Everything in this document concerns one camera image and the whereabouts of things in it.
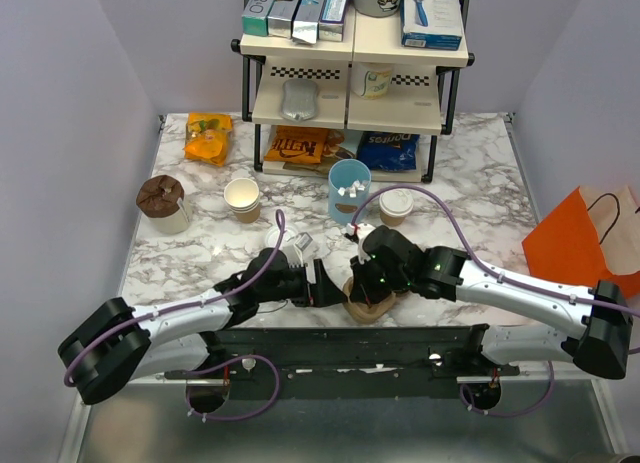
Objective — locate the brown cookie snack bag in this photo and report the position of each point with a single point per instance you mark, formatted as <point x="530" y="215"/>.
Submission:
<point x="339" y="145"/>

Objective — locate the kraft paper cup stack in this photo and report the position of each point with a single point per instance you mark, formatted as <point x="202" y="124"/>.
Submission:
<point x="242" y="196"/>

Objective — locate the cream black shelf rack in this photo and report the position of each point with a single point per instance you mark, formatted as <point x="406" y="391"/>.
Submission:
<point x="421" y="99"/>

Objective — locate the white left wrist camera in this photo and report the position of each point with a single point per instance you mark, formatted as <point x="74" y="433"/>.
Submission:
<point x="300" y="249"/>

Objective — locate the single kraft paper cup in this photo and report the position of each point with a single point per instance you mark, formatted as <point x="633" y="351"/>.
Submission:
<point x="391" y="220"/>

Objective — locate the blue doritos bag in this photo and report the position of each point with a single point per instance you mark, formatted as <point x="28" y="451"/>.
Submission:
<point x="390" y="152"/>

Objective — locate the orange kettle chips bag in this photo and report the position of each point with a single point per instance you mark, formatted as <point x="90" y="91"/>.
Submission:
<point x="298" y="145"/>

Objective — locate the blue cylindrical sugar container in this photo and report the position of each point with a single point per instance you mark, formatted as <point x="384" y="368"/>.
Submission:
<point x="349" y="184"/>

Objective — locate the orange paper bag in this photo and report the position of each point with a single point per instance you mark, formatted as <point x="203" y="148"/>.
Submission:
<point x="590" y="236"/>

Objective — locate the brown topped white container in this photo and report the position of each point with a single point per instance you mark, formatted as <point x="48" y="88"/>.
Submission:
<point x="163" y="200"/>

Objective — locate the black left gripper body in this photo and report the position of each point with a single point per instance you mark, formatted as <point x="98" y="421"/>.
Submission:
<point x="293" y="286"/>

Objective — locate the blue razor package box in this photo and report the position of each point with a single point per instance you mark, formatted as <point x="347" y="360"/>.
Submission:
<point x="431" y="24"/>

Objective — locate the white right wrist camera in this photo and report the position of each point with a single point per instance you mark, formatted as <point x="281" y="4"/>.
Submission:
<point x="358" y="232"/>

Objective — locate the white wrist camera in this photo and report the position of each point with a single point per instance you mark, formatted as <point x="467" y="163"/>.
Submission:
<point x="358" y="232"/>
<point x="300" y="249"/>

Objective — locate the silver blue toothpaste box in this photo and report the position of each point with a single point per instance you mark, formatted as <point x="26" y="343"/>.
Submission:
<point x="306" y="22"/>

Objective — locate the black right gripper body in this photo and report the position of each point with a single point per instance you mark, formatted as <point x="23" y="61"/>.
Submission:
<point x="374" y="283"/>

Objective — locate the teal toothpaste box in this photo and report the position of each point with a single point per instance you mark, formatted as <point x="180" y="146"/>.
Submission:
<point x="255" y="17"/>

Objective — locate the white yellow printed cup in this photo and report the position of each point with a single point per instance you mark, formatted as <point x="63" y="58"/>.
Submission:
<point x="370" y="80"/>

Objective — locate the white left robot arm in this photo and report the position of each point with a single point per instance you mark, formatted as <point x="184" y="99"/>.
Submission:
<point x="118" y="342"/>

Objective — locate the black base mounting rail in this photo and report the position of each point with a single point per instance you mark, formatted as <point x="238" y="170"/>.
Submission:
<point x="342" y="363"/>

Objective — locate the single white cup lid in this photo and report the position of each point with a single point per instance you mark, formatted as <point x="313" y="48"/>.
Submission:
<point x="396" y="203"/>

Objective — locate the purple white toothpaste box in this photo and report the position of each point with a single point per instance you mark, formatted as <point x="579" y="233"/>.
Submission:
<point x="332" y="20"/>

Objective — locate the orange yellow snack bag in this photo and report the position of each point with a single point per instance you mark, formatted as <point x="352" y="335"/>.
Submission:
<point x="208" y="138"/>

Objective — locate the brown pulp cup carrier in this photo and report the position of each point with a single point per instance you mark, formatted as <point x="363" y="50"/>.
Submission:
<point x="363" y="313"/>

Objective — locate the silver grey sponge pouch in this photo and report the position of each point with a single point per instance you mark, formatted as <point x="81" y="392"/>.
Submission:
<point x="299" y="100"/>

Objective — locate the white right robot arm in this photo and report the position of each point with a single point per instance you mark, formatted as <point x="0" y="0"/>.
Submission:
<point x="590" y="327"/>

